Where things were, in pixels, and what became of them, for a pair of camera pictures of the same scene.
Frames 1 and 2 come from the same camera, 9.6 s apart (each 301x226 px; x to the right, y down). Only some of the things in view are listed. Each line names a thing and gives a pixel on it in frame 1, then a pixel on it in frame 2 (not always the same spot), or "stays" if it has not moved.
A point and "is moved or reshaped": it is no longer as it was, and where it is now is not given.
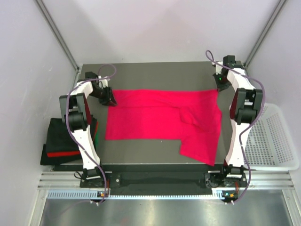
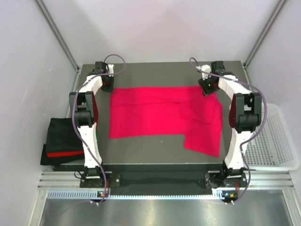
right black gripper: (221, 87) → (206, 91)
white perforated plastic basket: (268, 143) stays
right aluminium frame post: (265, 33) stays
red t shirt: (193, 116) is moved or reshaped
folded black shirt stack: (61, 147) stays
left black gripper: (108, 97) → (110, 87)
